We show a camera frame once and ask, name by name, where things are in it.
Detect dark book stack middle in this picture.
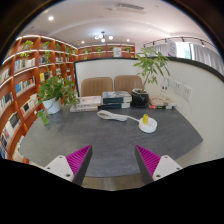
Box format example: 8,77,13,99
101,91,132,109

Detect ceiling lamp cluster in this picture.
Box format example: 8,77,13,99
95,31,113,43

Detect right tan chair back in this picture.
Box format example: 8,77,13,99
114,75,142,94

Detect book stack right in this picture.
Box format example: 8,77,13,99
149,95,176,109

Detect white coiled cable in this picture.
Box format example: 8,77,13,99
96,110,141,124

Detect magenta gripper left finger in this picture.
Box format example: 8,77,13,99
44,145,92,186

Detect white sign on shelf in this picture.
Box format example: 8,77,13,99
113,47,122,57

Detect white round power socket base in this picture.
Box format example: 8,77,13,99
139,118,157,133

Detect plant in white pot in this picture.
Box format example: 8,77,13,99
37,76,80,125

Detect white book stack left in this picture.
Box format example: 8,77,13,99
70,96,101,112

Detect white wall socket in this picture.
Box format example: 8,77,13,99
182,86,192,101
174,81,183,95

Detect white wall socket right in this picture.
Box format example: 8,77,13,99
182,86,192,101

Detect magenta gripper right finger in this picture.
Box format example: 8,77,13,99
135,145,182,185

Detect white standing sign right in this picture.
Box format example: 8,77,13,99
167,40,177,57

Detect left tan chair back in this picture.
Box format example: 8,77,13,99
81,77,113,97

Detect plant in black pot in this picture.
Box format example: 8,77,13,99
131,47,170,108

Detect tan chair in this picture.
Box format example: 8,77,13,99
114,75,142,94
81,77,113,97

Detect wooden bookshelf with books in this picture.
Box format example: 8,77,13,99
0,34,77,159

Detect white wall socket left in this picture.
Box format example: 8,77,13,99
174,81,183,95

